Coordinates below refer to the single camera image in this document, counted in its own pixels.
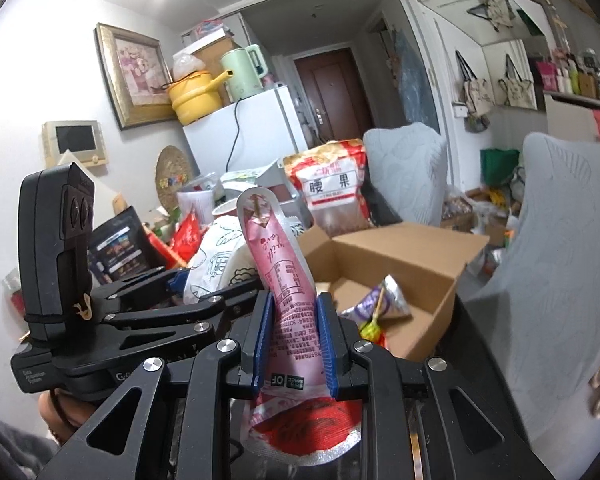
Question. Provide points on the white line-print snack packet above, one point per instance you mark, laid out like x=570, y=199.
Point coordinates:
x=215, y=260

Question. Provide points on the brown cardboard box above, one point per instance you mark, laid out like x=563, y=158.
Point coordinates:
x=405, y=255

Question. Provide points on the row of bottles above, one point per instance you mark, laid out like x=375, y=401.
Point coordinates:
x=580, y=75

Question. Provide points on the round woven mat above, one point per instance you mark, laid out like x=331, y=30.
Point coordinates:
x=172, y=170

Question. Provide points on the white plastic cup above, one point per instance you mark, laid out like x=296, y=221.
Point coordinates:
x=197, y=200

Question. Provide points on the cardboard box on refrigerator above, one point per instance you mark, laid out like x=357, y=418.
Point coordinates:
x=212, y=55

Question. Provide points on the beige tote bag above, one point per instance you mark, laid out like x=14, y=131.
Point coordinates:
x=475, y=92

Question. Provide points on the purple snack packet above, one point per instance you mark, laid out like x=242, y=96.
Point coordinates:
x=387, y=300

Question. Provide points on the yellow green lollipop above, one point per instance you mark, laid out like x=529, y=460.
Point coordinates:
x=370, y=332

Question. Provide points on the brown door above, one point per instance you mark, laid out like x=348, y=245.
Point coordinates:
x=335, y=95

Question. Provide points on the white refrigerator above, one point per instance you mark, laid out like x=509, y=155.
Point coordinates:
x=260, y=130

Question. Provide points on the person's left forearm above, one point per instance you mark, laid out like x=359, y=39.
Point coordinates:
x=10, y=450

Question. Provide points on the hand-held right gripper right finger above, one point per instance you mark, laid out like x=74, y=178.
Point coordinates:
x=327, y=345

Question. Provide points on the white cabinet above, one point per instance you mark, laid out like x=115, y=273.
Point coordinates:
x=570, y=120

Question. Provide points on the green bag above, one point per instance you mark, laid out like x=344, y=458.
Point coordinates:
x=500, y=165

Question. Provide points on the red white nut bag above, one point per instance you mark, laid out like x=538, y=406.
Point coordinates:
x=330, y=185

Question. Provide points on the open box of snacks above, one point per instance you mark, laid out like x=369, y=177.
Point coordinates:
x=460, y=212

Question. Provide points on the yellow cooking pot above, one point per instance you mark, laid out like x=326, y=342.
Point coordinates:
x=195, y=97

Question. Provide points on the framed picture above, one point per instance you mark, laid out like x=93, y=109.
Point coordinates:
x=135, y=70

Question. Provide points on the dark snack bag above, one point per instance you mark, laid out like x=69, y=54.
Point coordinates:
x=120, y=245

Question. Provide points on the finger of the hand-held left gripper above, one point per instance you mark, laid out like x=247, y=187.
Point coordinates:
x=180, y=327
x=140, y=287

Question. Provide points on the beige wall intercom panel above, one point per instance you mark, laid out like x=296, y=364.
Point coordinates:
x=75, y=140

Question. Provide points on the person's left hand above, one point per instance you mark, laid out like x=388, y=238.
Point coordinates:
x=62, y=415

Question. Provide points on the pale green electric kettle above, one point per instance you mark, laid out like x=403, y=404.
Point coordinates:
x=240, y=75

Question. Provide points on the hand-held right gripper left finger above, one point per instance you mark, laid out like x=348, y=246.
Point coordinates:
x=262, y=340

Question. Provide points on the red foil snack bag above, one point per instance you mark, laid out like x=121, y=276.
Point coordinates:
x=185, y=240

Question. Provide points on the pink snack pouch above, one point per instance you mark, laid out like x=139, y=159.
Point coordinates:
x=285, y=270

